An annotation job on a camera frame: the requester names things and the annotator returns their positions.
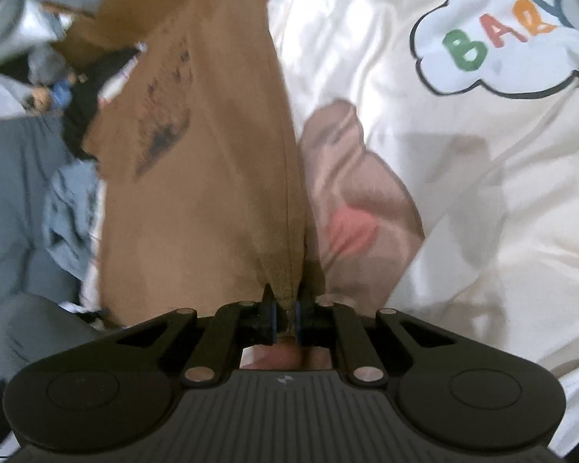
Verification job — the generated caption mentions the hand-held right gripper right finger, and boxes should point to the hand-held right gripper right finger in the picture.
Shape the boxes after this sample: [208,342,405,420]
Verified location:
[296,284,493,387]

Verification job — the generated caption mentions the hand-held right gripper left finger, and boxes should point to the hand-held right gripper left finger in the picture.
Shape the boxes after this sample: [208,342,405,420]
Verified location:
[84,284,278,387]

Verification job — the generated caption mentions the brown printed t-shirt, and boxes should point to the brown printed t-shirt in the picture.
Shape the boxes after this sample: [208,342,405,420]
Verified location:
[53,0,310,343]

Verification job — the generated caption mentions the white bear print blanket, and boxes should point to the white bear print blanket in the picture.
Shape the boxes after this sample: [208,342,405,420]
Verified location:
[265,0,579,454]

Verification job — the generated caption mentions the light blue jeans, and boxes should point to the light blue jeans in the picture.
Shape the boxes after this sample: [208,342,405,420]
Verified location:
[43,159,102,281]

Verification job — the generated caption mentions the black garment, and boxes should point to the black garment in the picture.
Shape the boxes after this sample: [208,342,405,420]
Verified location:
[60,48,141,162]

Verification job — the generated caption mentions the grey cushion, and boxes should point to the grey cushion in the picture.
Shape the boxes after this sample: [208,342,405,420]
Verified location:
[0,116,112,391]

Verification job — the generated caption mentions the teddy bear in blue uniform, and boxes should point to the teddy bear in blue uniform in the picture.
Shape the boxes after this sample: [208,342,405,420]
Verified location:
[29,74,75,112]

